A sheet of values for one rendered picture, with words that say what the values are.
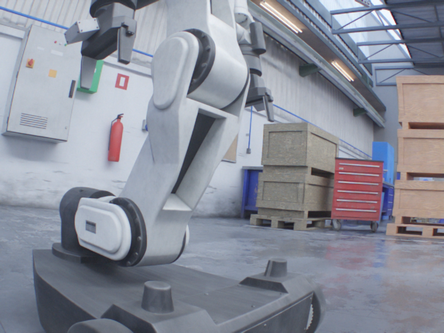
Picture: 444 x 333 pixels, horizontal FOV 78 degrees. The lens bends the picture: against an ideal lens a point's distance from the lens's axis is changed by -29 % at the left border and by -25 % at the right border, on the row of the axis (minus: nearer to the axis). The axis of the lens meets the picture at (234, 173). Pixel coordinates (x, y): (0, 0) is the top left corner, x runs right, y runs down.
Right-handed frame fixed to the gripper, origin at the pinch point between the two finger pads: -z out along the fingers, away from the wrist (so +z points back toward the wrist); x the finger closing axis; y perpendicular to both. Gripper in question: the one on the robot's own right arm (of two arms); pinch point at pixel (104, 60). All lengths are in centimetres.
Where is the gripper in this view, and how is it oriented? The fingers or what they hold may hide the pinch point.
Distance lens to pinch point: 55.9
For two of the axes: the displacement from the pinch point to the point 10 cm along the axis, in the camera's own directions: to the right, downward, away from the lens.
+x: 8.3, -1.6, -5.3
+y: 5.5, 0.9, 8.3
